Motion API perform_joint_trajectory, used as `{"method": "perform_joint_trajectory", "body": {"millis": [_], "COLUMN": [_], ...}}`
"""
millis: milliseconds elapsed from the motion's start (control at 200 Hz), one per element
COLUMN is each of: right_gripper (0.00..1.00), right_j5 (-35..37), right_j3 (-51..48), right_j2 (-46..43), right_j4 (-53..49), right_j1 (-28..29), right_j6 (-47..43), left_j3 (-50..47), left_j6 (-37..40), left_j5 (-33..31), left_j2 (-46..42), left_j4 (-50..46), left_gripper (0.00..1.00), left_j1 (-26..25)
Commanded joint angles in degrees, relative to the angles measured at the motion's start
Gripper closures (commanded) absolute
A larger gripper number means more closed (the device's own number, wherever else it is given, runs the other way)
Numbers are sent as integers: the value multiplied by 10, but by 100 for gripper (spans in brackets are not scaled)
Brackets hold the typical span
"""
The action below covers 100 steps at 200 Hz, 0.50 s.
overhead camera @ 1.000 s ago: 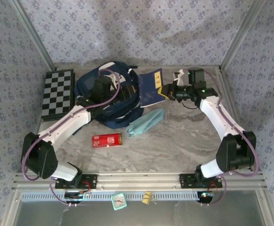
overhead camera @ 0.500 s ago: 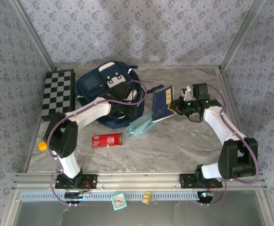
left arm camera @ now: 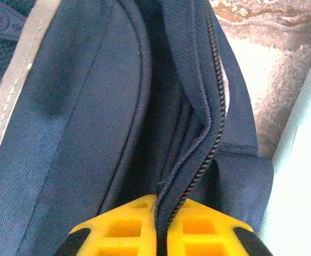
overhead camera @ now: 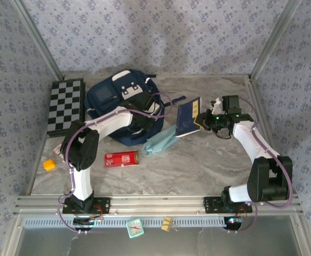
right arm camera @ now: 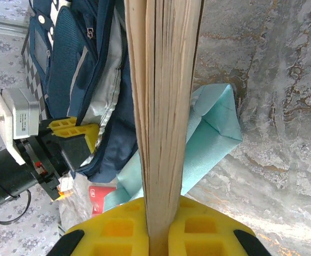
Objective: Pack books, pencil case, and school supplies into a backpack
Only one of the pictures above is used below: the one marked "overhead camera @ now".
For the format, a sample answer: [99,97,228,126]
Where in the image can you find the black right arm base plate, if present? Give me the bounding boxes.
[203,196,253,214]

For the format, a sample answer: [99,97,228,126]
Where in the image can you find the grey metal panel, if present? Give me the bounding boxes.
[4,215,309,256]

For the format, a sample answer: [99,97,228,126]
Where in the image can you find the navy blue exercise book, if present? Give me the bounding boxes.
[175,97,203,138]

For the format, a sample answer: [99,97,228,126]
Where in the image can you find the navy blue backpack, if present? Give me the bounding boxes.
[84,68,187,147]

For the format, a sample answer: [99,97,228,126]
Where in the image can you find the aluminium side rail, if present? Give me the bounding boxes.
[247,76,296,195]
[24,70,65,197]

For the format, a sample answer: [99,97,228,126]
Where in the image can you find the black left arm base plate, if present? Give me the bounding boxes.
[62,196,111,215]

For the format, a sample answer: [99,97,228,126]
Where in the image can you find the black grey chessboard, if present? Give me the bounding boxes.
[47,77,86,138]

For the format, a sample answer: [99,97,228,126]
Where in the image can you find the red snack packet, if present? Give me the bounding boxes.
[104,150,139,169]

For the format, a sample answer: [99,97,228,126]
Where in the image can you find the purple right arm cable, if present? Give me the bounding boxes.
[226,96,294,234]

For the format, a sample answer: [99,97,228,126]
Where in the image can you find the teal alarm clock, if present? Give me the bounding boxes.
[125,218,145,239]

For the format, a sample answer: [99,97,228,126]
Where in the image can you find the grey slotted cable duct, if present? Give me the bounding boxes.
[23,216,229,228]

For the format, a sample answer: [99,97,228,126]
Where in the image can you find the light blue cloth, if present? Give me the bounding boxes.
[142,125,179,156]

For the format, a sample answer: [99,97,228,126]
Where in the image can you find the aluminium corner post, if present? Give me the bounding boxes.
[10,0,66,81]
[248,0,304,81]

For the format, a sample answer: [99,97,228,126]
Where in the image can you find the small circuit board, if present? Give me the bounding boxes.
[226,216,244,226]
[73,217,104,227]

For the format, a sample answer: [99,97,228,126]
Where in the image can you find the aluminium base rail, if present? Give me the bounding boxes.
[13,194,305,217]

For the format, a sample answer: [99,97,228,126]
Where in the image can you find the yellow toy block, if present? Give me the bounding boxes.
[43,159,57,171]

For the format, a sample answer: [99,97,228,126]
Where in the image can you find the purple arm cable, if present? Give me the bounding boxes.
[56,92,173,235]
[226,96,294,234]

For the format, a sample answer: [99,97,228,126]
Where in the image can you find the white red card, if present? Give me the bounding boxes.
[52,145,65,161]

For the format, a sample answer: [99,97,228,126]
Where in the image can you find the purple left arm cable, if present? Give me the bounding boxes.
[56,92,173,235]

